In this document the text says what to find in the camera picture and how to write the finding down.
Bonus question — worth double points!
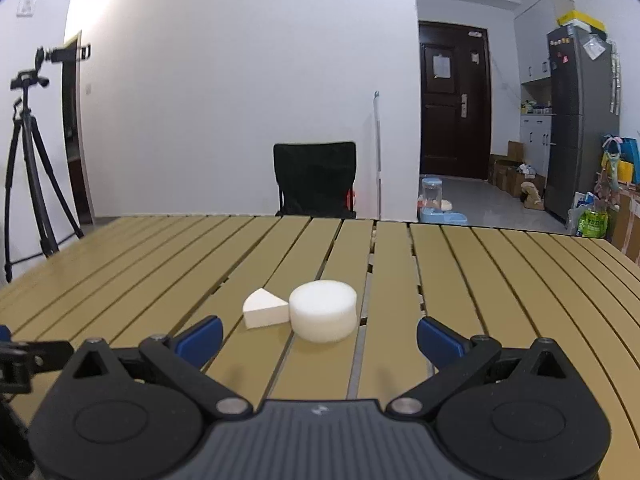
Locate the white wedge sponge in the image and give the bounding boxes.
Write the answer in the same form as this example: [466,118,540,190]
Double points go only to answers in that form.
[242,288,290,330]

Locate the white round sponge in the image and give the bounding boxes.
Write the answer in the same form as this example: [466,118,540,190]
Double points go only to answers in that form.
[288,280,359,344]

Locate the blue pet water feeder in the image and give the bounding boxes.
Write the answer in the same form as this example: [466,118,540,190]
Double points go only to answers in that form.
[418,176,469,226]

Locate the green bag on floor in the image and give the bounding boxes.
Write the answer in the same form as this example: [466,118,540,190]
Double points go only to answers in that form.
[576,208,608,238]

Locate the black folding chair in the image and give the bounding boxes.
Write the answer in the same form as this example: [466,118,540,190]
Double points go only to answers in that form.
[272,141,357,219]

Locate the dark brown door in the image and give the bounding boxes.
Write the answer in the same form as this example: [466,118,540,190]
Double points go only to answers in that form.
[419,21,492,180]

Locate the white kitchen cabinets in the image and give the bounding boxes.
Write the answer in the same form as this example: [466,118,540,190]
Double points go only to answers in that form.
[514,0,556,178]

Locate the grey refrigerator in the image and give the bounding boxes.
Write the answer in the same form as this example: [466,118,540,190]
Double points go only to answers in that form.
[544,25,620,220]

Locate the phone holder on tripod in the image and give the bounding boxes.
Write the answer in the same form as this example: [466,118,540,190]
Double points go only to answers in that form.
[35,44,91,67]

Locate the yellow box on refrigerator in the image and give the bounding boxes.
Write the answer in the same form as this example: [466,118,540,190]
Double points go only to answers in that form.
[556,10,606,32]

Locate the white mop handle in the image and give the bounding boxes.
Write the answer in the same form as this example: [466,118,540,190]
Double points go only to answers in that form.
[372,90,382,220]

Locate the black camera tripod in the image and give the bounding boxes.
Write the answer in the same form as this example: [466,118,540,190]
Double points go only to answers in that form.
[3,70,85,283]

